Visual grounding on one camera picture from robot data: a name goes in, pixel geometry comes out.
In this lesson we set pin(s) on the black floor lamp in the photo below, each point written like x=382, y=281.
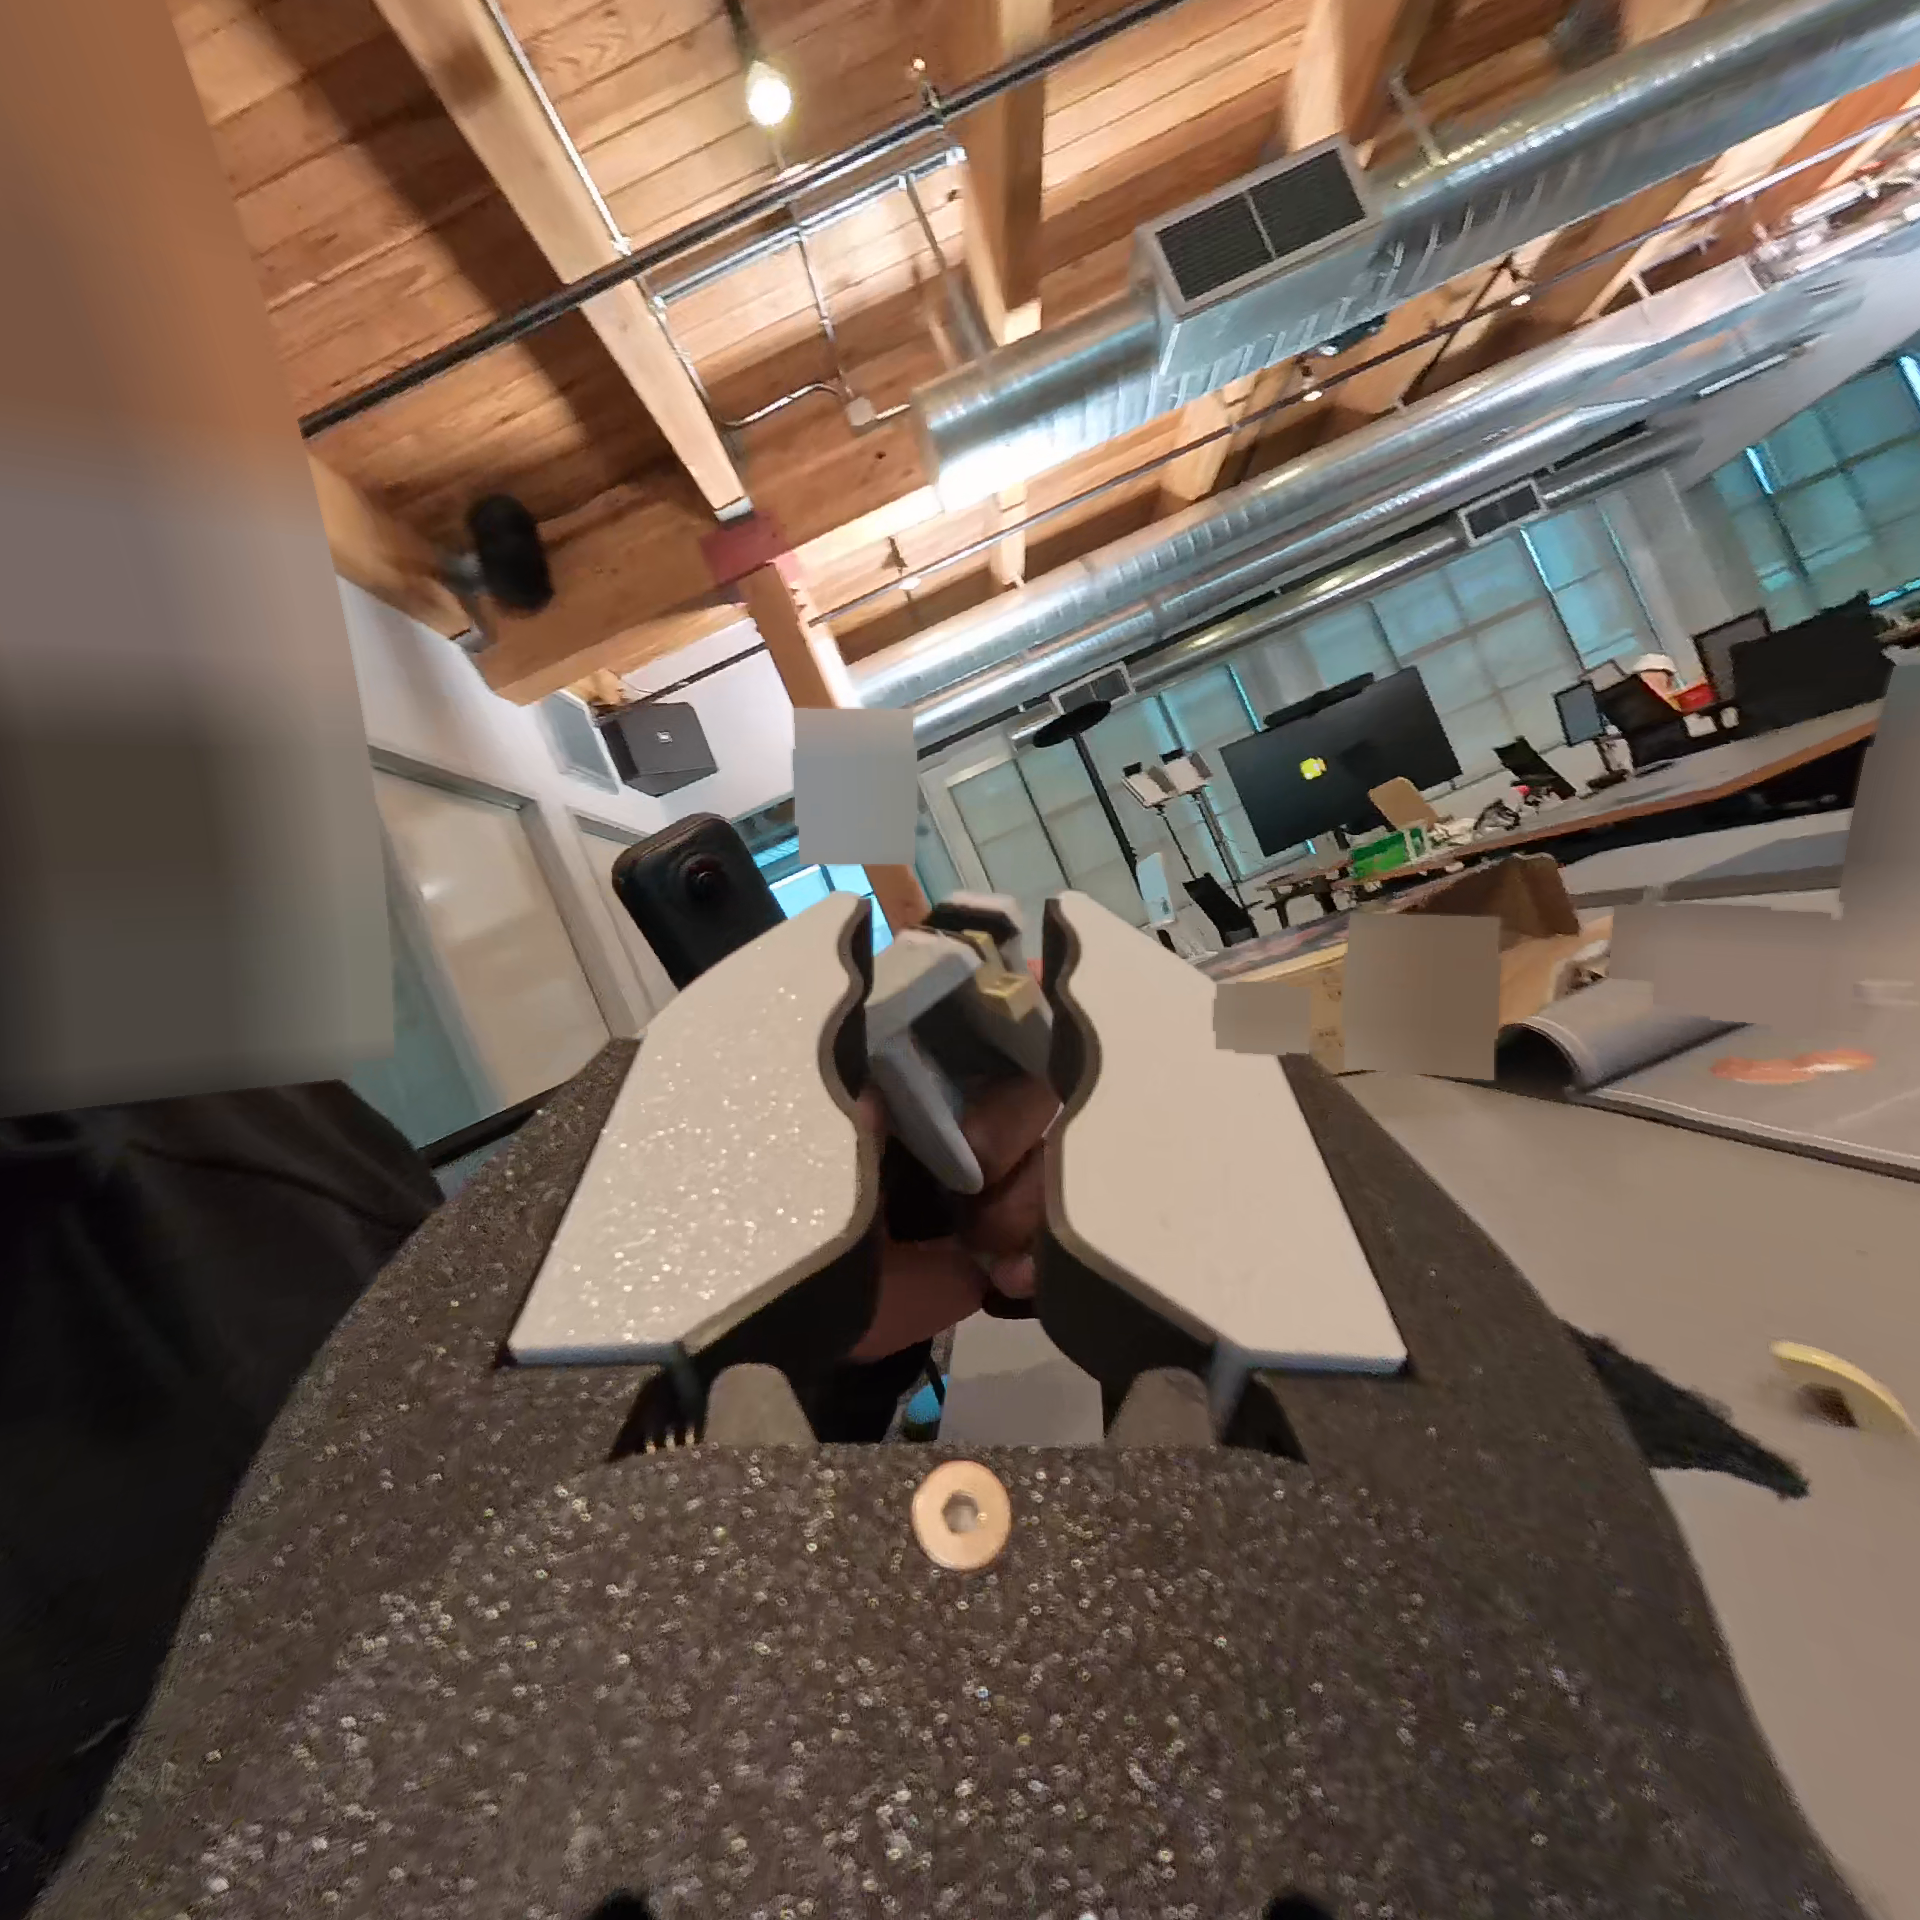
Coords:
x=1072, y=731

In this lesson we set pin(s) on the small tan narrow brick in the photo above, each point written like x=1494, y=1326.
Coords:
x=1002, y=985

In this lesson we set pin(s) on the person's left hand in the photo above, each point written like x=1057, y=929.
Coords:
x=1006, y=1215

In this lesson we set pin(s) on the black office chair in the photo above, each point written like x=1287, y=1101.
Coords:
x=1800, y=659

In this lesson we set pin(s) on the grey desk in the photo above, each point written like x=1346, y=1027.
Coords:
x=1650, y=1245

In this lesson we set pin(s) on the grey instruction booklet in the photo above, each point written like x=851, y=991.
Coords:
x=1800, y=1110

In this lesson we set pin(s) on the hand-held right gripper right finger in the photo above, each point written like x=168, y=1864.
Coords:
x=1214, y=1185

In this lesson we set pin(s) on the silver air duct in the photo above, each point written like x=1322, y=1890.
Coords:
x=1201, y=568
x=1500, y=151

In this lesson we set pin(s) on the black monitor screen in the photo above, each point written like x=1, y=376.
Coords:
x=1350, y=748

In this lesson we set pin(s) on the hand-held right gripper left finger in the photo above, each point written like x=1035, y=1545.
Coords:
x=705, y=1169

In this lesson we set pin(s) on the tan curved brick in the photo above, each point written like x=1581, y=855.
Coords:
x=1808, y=1357

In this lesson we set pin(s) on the black round ceiling fixture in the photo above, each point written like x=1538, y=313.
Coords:
x=506, y=556

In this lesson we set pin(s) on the studio light panel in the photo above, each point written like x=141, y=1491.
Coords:
x=1156, y=783
x=1197, y=772

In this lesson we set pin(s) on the ceiling light bulb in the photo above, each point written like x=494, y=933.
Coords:
x=767, y=92

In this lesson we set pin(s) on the black wall speaker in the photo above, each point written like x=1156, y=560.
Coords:
x=659, y=748

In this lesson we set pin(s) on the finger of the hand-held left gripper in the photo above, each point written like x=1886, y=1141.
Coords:
x=930, y=1079
x=974, y=929

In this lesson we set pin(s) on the brown cardboard box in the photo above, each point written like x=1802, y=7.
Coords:
x=1517, y=900

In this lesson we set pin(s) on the wooden pillar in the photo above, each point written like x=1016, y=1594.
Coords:
x=795, y=629

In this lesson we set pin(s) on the wooden table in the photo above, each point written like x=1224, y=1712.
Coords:
x=1726, y=765

